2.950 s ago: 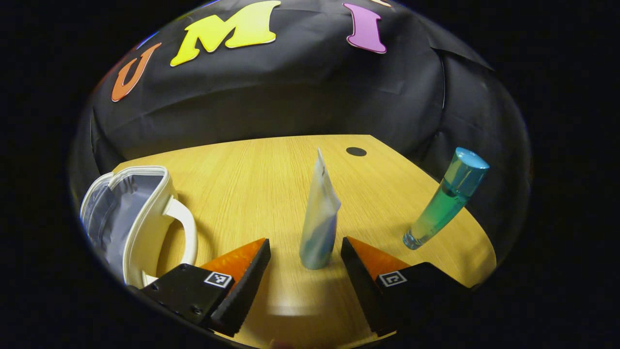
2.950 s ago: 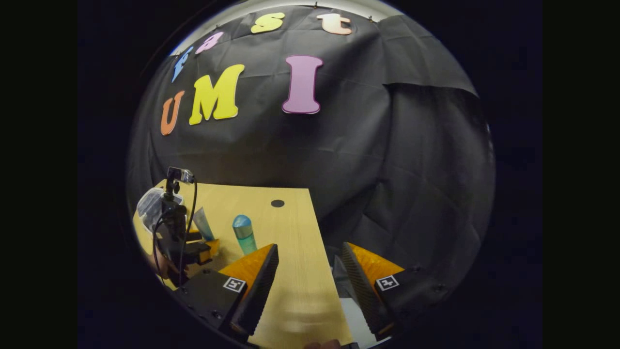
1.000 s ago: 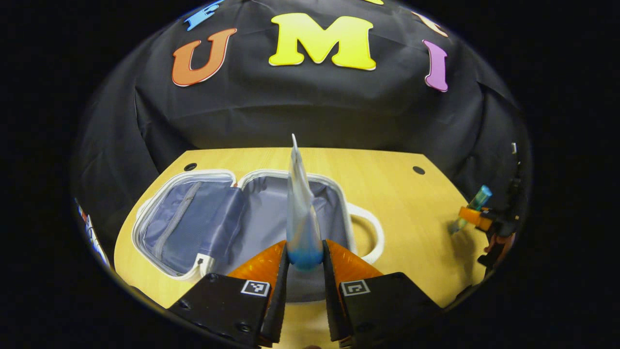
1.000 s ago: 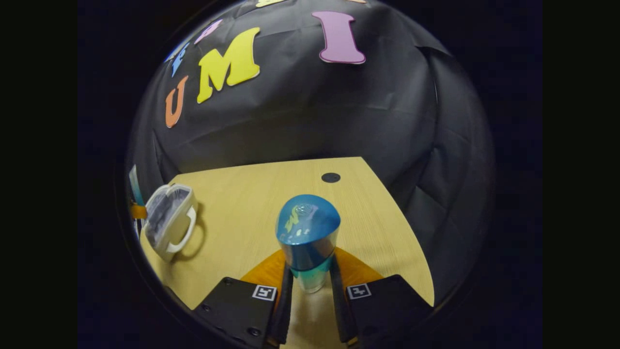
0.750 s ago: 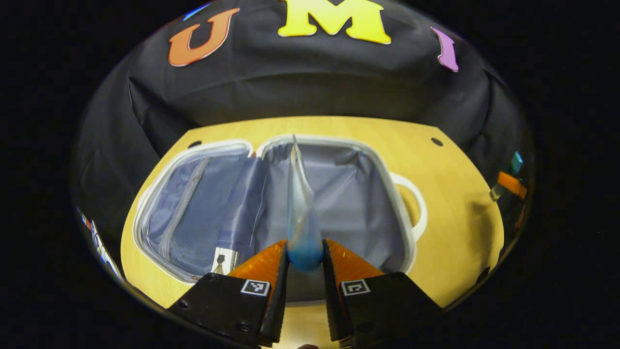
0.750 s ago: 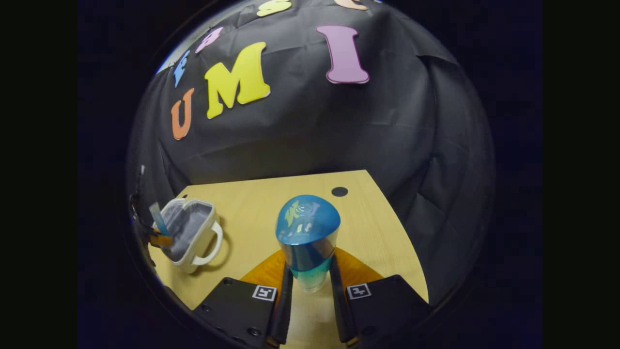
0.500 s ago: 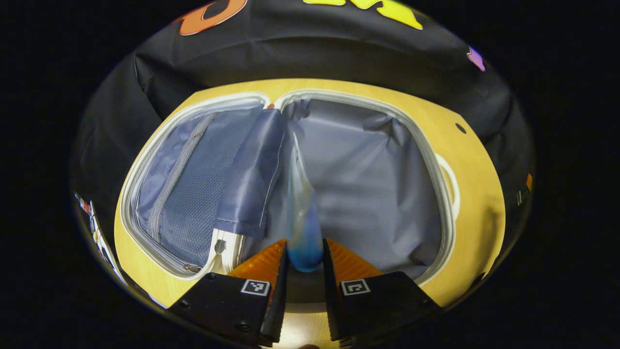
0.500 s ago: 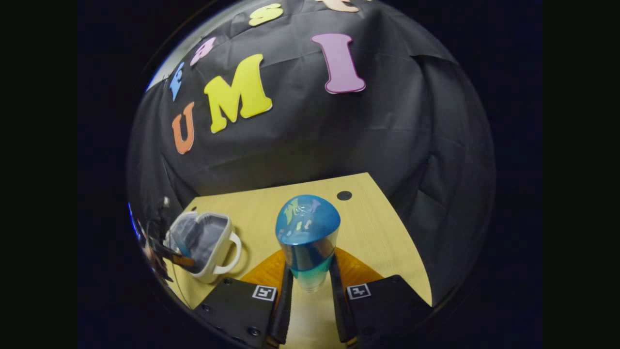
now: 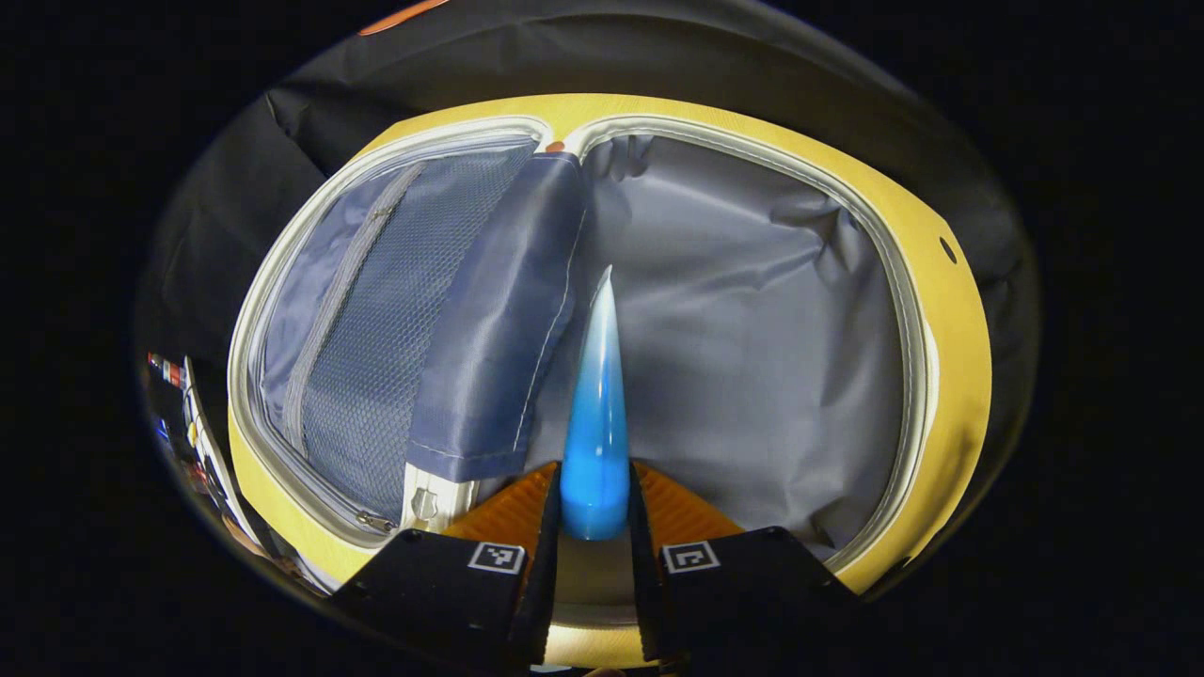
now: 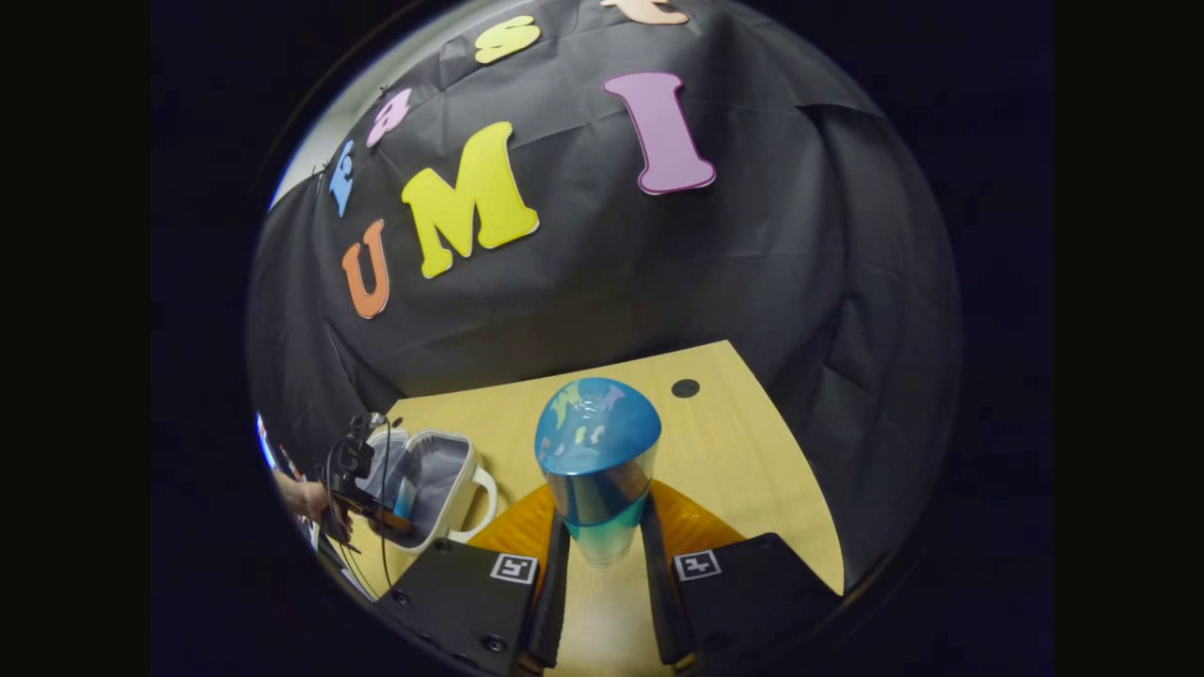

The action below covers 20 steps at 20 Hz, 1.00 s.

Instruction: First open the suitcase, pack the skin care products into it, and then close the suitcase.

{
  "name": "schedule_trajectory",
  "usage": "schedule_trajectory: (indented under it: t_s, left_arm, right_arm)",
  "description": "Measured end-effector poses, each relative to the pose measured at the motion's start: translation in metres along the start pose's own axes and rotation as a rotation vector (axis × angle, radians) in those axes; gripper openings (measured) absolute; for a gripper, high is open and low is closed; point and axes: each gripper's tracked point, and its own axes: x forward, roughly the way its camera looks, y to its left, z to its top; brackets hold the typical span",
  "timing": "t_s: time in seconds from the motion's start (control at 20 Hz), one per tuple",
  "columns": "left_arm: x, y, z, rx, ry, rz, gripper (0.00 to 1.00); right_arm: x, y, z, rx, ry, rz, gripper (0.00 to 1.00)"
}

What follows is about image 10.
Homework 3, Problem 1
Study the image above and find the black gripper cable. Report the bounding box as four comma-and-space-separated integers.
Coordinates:
334, 418, 396, 603

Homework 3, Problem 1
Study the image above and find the white suitcase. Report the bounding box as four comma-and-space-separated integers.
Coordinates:
353, 428, 498, 556

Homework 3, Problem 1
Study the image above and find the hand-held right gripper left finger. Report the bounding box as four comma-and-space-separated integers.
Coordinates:
374, 482, 573, 677

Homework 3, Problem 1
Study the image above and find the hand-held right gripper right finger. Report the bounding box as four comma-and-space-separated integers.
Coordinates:
640, 480, 845, 676

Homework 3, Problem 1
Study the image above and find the black backdrop cloth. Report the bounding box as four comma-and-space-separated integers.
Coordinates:
246, 0, 962, 593

